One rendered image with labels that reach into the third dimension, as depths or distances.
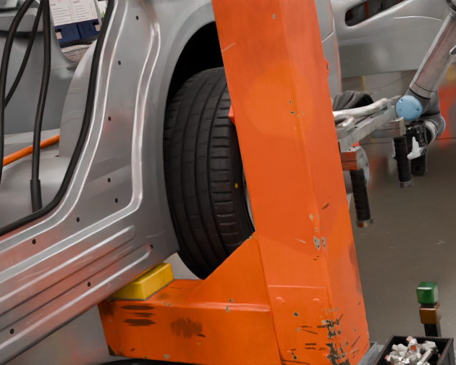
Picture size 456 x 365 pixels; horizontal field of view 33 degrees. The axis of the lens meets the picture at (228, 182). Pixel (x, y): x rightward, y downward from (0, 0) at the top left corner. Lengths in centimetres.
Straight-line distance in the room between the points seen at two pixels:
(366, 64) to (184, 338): 305
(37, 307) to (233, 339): 47
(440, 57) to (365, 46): 235
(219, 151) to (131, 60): 32
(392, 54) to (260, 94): 313
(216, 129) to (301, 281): 52
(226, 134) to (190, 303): 44
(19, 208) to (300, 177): 79
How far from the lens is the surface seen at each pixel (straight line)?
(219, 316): 184
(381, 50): 467
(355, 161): 193
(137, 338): 202
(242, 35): 159
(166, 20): 211
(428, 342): 178
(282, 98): 157
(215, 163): 198
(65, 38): 692
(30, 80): 410
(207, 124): 203
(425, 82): 235
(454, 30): 231
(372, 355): 267
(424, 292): 181
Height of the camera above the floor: 136
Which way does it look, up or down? 13 degrees down
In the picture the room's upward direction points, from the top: 11 degrees counter-clockwise
